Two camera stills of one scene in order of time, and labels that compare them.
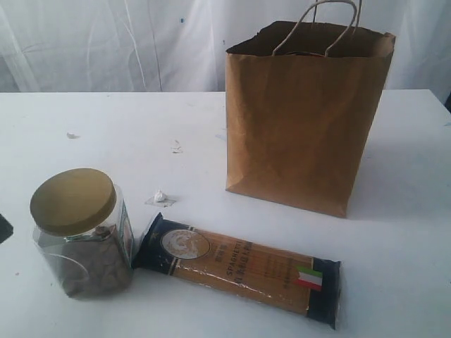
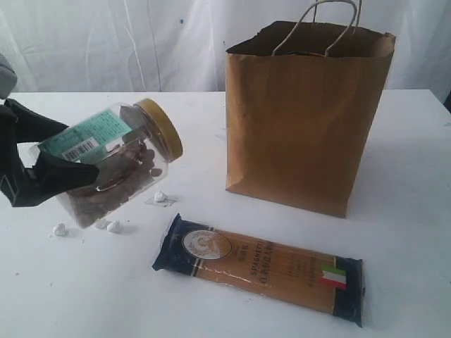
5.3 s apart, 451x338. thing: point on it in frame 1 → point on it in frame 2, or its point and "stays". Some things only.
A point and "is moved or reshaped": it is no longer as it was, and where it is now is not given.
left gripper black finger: [6, 229] → [50, 175]
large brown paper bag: [301, 101] stays
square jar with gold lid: [82, 224] → [131, 145]
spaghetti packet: [310, 286] is moved or reshaped
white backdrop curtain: [180, 46] stays
